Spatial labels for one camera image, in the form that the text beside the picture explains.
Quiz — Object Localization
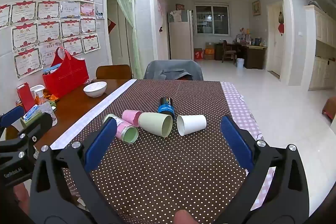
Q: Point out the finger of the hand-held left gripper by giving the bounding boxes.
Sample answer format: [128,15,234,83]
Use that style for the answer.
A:
[0,106,26,140]
[5,112,53,161]

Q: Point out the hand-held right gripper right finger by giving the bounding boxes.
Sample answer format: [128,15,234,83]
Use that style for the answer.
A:
[212,115,311,224]

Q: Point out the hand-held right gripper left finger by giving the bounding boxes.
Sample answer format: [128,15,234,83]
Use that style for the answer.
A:
[29,117,118,224]

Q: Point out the pink and green can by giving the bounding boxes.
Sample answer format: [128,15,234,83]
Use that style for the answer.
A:
[103,114,139,145]

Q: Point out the pink cup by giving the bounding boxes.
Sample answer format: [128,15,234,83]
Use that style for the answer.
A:
[121,110,143,127]

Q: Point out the white cup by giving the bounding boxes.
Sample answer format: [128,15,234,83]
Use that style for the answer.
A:
[177,114,207,137]

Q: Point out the pale green cup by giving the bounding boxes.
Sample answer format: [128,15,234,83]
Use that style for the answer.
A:
[138,112,173,138]

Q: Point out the black and blue cup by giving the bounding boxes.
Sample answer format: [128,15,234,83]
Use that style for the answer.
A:
[157,97,175,117]

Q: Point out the person's left hand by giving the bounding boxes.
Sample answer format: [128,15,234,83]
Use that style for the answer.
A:
[13,183,30,215]

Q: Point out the person's right hand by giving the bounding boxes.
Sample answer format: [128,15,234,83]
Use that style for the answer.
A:
[174,210,197,224]

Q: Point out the blue and white packet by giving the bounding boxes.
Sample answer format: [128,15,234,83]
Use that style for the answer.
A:
[22,105,44,123]

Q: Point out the clear spray bottle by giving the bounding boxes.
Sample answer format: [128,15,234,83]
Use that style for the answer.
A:
[30,84,58,127]

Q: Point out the red case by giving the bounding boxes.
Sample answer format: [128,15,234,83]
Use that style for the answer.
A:
[17,82,36,111]

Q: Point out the pink checked tablecloth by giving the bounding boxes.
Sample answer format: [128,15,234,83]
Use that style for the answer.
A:
[220,81,276,214]

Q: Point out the white bowl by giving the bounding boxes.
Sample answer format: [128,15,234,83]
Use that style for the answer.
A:
[83,81,108,98]

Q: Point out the red bag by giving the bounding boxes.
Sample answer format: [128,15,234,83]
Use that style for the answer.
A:
[42,47,90,100]

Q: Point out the brown dotted tablecloth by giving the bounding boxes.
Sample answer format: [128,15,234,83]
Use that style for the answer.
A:
[50,79,248,224]

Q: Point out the dark wooden desk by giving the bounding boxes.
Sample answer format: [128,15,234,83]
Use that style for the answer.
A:
[214,42,268,69]

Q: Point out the dark wooden chair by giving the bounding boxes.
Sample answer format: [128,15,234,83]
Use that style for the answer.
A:
[222,40,238,64]

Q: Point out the cardboard boxes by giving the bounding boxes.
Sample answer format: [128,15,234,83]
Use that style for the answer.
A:
[204,42,215,60]

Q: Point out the chair with grey jacket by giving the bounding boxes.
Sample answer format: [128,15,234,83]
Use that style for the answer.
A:
[143,60,204,81]

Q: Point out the red stool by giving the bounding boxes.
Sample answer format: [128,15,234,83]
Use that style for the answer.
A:
[322,96,336,121]

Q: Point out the white door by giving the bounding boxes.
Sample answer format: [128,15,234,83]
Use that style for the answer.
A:
[267,3,285,76]

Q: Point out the white refrigerator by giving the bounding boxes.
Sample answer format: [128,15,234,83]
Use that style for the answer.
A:
[168,10,195,60]

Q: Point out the window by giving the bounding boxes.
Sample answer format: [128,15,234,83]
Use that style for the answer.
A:
[196,4,230,36]

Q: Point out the cream cabinet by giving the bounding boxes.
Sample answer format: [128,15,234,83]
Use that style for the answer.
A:
[304,5,336,91]

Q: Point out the wall of certificates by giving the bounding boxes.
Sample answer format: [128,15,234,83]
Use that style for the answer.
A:
[0,0,101,80]

